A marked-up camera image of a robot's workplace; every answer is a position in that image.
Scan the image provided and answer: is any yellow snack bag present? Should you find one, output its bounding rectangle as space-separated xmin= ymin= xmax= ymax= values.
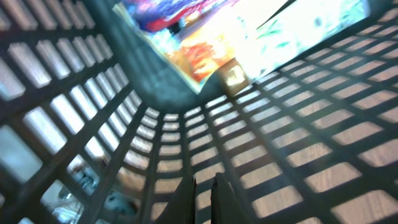
xmin=113 ymin=0 xmax=239 ymax=93

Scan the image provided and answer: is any grey plastic mesh basket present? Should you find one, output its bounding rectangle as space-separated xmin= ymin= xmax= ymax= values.
xmin=1 ymin=1 xmax=397 ymax=223

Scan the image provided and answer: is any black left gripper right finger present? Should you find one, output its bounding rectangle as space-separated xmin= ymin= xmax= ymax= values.
xmin=211 ymin=173 xmax=249 ymax=224

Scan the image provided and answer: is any white green tissue pack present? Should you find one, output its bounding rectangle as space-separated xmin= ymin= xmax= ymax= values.
xmin=232 ymin=0 xmax=371 ymax=82

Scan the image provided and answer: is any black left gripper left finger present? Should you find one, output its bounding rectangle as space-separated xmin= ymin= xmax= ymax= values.
xmin=155 ymin=175 xmax=197 ymax=224

